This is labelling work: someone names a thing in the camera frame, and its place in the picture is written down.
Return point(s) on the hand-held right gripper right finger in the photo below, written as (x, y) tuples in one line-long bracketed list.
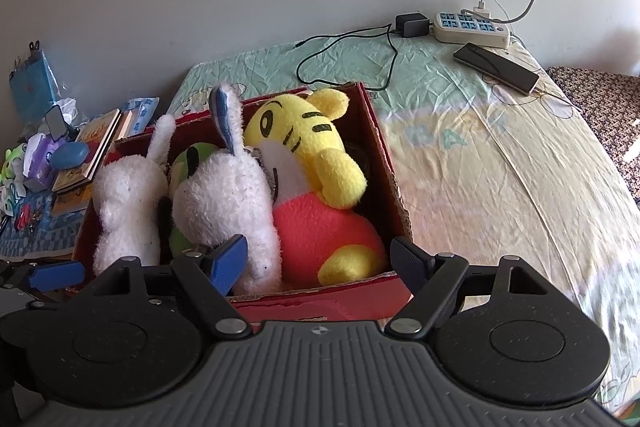
[(407, 262)]

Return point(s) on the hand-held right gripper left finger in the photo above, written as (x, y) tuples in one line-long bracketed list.
[(227, 262)]

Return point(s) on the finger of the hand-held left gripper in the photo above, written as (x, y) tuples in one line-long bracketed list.
[(55, 277)]

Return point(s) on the white rabbit plush plaid ears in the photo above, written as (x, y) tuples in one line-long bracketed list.
[(220, 202)]

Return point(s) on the red cardboard box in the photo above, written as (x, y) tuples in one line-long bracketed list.
[(350, 302)]

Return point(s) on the yellow tiger plush toy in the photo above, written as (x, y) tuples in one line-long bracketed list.
[(310, 227)]

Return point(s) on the plain white rabbit plush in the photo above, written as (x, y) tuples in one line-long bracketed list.
[(125, 207)]

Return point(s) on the green plush toy black antennae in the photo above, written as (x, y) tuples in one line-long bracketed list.
[(192, 157)]

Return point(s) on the blue checkered towel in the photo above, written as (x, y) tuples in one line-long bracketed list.
[(40, 232)]

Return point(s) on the small red trinket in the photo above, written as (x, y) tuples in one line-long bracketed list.
[(22, 217)]

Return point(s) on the pastel printed bed sheet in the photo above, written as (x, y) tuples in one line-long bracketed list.
[(475, 187)]

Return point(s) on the purple tissue packet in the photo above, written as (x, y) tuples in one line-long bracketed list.
[(40, 157)]

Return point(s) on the green toy figure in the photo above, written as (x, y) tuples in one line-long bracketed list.
[(12, 162)]

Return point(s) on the blue glasses case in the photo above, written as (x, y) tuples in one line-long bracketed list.
[(70, 154)]

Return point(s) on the orange cover book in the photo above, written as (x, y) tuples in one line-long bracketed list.
[(95, 137)]

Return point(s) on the small black-framed mirror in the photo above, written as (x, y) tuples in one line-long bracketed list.
[(55, 122)]

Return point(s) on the crumpled white tissue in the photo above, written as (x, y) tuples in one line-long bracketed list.
[(67, 107)]

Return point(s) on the blue plastic packet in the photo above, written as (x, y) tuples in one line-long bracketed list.
[(32, 87)]

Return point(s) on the black smartphone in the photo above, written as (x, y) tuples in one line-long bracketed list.
[(495, 67)]

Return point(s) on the black power adapter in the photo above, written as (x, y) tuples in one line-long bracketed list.
[(412, 25)]

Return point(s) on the white power strip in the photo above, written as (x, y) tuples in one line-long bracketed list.
[(470, 29)]

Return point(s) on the brown floral tablecloth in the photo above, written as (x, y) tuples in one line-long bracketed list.
[(605, 107)]

